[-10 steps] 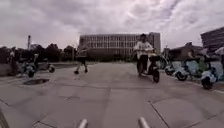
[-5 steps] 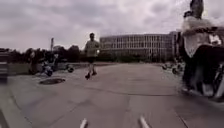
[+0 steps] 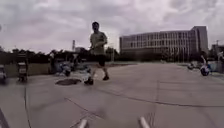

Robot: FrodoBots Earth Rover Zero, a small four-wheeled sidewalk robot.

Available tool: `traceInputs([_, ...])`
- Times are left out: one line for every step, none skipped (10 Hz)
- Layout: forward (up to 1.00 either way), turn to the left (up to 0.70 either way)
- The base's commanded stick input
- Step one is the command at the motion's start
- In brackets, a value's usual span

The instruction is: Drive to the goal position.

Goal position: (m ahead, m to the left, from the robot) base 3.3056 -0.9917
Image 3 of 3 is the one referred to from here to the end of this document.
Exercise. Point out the person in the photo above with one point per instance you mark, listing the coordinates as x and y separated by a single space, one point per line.
98 43

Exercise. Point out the grey stone slab paving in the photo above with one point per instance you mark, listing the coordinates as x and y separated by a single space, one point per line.
140 93

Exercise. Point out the tall pale tower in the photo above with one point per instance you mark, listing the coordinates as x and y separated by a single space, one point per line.
73 45

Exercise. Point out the round manhole cover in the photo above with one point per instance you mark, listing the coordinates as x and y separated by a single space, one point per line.
68 81

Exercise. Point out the group of parked scooters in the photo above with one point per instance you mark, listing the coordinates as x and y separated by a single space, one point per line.
65 67

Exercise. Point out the long grey building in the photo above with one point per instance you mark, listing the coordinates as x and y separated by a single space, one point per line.
163 43

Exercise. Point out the robot's own part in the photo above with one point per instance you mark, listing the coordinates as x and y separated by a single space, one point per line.
144 122
82 123

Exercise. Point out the row of trees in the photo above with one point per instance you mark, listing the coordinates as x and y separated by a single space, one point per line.
40 56

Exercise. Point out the grass strip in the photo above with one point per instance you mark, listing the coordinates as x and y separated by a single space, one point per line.
38 68

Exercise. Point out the parked scooter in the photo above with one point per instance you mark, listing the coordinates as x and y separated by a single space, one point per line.
2 74
22 68

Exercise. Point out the blue and white scooter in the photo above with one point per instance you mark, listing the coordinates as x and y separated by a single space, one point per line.
205 68

